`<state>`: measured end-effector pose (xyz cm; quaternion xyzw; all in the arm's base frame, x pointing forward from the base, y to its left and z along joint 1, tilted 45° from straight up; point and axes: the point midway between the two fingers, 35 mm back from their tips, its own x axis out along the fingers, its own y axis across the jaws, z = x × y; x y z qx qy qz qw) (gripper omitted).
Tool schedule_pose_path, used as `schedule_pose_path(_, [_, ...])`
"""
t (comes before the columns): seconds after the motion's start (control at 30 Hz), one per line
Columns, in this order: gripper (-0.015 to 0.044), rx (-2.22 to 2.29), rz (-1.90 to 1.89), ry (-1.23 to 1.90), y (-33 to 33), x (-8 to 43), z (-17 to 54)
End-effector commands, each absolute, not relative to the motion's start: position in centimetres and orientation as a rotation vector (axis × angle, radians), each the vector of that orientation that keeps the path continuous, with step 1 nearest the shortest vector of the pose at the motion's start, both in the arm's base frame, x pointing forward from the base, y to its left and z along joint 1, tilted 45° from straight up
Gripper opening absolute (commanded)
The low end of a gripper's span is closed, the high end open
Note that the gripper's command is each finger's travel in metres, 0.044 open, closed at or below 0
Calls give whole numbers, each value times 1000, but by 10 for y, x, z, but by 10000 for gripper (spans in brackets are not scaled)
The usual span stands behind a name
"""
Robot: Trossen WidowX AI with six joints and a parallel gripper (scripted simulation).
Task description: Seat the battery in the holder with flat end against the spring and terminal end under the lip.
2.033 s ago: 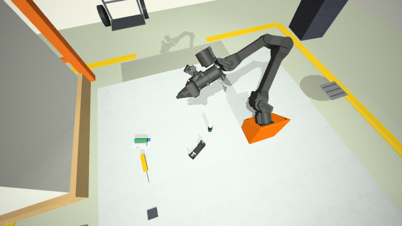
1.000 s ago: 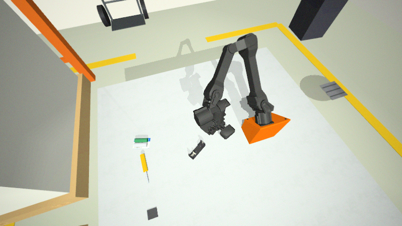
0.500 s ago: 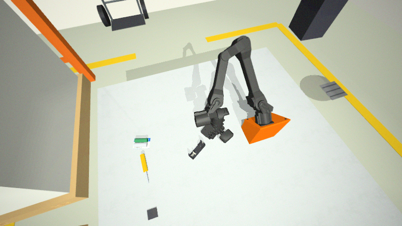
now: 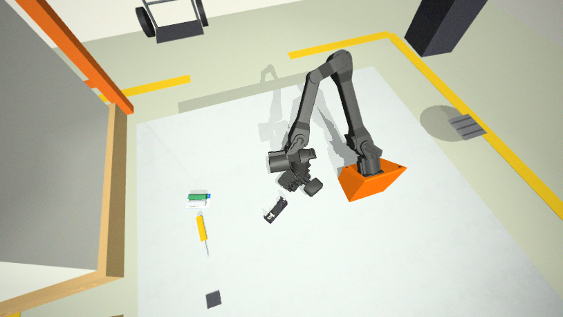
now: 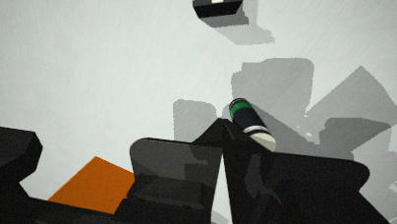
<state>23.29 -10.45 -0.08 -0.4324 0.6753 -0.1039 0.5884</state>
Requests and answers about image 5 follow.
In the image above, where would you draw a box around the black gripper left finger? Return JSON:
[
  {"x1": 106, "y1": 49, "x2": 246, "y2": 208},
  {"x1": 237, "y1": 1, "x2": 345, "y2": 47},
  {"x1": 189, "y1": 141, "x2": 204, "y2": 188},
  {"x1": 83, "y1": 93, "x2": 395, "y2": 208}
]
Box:
[{"x1": 130, "y1": 118, "x2": 224, "y2": 211}]

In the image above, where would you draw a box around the black and green battery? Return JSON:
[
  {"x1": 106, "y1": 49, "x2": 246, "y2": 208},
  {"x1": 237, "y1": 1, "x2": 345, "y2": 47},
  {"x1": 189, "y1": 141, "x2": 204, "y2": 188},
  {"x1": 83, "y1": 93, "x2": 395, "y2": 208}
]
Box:
[{"x1": 229, "y1": 98, "x2": 276, "y2": 151}]

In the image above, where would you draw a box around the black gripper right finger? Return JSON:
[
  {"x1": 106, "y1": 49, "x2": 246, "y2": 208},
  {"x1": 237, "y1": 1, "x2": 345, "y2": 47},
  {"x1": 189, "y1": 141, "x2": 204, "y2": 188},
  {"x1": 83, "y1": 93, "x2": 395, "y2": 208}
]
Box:
[{"x1": 222, "y1": 119, "x2": 369, "y2": 224}]

